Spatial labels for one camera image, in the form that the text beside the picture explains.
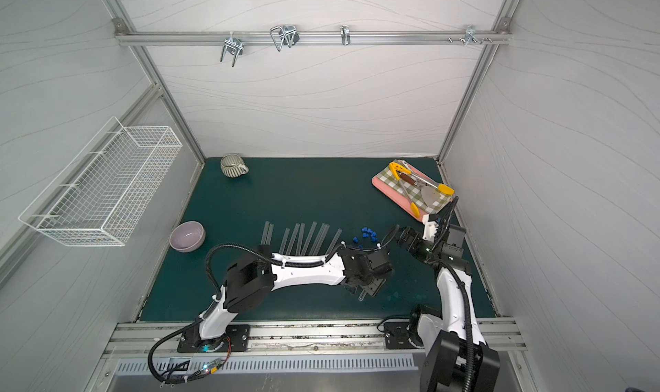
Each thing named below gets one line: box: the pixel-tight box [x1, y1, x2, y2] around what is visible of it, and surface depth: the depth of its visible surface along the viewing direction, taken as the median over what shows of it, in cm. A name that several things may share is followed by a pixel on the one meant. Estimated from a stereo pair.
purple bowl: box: [169, 220, 207, 253], surface depth 92 cm
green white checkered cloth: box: [376, 159, 454, 215], surface depth 110 cm
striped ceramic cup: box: [220, 153, 250, 178], surface depth 113 cm
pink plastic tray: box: [372, 161, 440, 223], surface depth 112 cm
